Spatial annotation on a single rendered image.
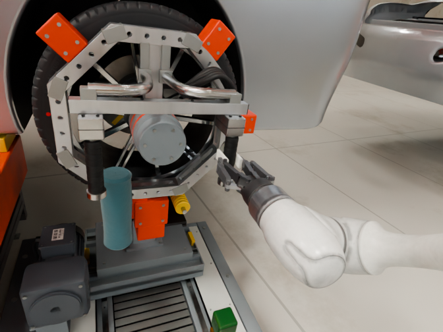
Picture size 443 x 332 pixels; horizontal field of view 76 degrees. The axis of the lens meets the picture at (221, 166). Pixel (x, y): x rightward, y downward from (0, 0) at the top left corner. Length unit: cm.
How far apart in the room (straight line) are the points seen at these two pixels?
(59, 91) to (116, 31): 21
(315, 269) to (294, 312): 105
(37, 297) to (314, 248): 83
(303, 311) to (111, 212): 104
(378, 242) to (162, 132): 54
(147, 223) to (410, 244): 81
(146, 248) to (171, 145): 68
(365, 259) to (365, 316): 110
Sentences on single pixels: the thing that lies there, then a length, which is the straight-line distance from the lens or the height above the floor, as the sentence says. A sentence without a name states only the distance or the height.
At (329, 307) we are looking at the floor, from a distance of 163.
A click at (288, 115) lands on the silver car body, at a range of 136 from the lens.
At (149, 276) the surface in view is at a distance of 133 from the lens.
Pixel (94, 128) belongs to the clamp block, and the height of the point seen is 93.
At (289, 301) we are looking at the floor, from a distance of 157.
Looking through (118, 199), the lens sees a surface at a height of 68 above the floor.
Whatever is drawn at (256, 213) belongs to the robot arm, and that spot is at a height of 83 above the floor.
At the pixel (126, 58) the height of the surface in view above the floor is 99.
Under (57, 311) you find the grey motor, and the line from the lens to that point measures 110.
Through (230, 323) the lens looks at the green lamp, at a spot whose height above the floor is 66.
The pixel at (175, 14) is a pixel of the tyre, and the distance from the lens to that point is 95.
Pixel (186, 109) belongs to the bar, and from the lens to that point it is 71.
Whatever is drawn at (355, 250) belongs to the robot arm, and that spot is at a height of 82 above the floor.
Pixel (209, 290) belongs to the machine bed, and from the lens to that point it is 141.
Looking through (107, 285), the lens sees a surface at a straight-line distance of 132.
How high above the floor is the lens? 117
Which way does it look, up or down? 27 degrees down
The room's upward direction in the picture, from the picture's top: 9 degrees clockwise
